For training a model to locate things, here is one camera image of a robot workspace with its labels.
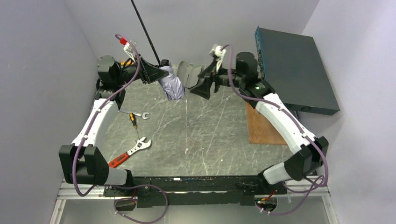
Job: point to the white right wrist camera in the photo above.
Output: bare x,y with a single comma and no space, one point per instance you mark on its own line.
218,53

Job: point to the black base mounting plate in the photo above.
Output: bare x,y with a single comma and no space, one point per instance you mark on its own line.
198,190

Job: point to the red handled adjustable wrench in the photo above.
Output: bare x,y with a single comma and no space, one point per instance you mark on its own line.
141,144

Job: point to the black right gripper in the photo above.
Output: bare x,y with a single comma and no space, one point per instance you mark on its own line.
212,79

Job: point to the aluminium frame rail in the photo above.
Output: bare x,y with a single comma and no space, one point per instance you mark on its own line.
298,206

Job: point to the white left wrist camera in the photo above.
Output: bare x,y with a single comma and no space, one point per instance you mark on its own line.
127,48

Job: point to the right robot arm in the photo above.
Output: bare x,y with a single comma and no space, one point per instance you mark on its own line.
308,150

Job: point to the orange handled tool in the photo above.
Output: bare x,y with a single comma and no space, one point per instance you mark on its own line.
127,63

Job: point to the dark teal flat box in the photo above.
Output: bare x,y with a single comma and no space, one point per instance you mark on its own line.
292,65

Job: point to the lilac folding umbrella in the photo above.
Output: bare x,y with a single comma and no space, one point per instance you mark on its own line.
171,84

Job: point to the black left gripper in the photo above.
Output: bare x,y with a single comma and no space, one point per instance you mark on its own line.
144,70

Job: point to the silver open-end wrench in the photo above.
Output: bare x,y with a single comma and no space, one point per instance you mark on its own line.
143,115

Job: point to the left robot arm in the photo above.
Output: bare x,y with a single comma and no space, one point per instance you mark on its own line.
82,161

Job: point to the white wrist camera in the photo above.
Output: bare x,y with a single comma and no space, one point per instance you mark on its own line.
218,53
127,48

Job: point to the black grey zippered case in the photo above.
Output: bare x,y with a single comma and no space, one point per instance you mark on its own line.
188,73

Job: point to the brown wooden board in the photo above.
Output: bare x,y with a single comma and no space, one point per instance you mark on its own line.
260,130

